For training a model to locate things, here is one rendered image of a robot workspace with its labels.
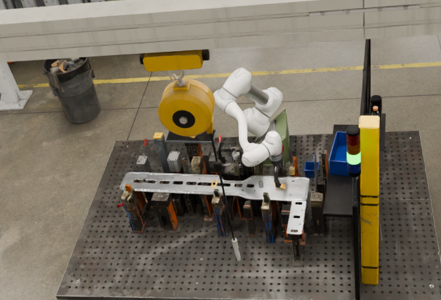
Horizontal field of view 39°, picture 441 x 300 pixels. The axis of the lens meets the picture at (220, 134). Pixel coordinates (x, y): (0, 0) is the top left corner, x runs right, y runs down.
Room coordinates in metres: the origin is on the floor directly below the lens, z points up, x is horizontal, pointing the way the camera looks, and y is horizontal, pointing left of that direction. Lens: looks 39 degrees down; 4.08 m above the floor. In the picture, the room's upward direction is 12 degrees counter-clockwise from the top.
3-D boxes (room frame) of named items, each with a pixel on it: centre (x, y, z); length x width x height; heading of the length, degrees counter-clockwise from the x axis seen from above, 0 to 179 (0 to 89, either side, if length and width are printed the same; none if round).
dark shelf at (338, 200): (3.10, -0.80, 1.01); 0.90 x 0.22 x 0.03; 160
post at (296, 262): (2.64, -0.34, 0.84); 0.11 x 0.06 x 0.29; 160
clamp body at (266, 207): (2.88, -0.20, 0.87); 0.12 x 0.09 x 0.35; 160
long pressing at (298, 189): (3.21, 0.14, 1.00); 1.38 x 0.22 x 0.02; 70
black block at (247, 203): (2.96, -0.08, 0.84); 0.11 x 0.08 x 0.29; 160
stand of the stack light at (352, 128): (2.27, -0.63, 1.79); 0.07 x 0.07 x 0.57
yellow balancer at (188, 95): (1.36, 0.08, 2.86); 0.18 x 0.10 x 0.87; 75
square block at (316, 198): (2.84, -0.54, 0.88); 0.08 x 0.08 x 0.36; 70
